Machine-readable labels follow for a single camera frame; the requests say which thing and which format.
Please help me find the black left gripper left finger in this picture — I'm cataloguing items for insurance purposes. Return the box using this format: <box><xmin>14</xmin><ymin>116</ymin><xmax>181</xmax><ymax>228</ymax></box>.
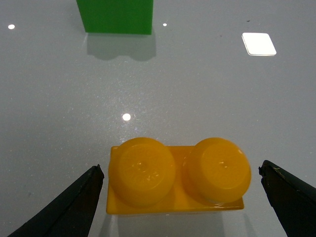
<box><xmin>10</xmin><ymin>165</ymin><xmax>104</xmax><ymax>237</ymax></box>

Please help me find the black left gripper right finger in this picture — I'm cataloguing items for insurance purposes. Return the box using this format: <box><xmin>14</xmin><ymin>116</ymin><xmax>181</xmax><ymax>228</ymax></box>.
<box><xmin>259</xmin><ymin>160</ymin><xmax>316</xmax><ymax>237</ymax></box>

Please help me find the yellow two-stud block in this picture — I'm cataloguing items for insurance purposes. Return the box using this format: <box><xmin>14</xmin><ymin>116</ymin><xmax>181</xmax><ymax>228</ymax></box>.
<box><xmin>106</xmin><ymin>137</ymin><xmax>251</xmax><ymax>215</ymax></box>

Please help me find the green two-stud block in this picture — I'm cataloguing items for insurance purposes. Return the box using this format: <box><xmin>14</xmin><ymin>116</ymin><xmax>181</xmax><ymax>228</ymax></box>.
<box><xmin>77</xmin><ymin>0</ymin><xmax>154</xmax><ymax>35</ymax></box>

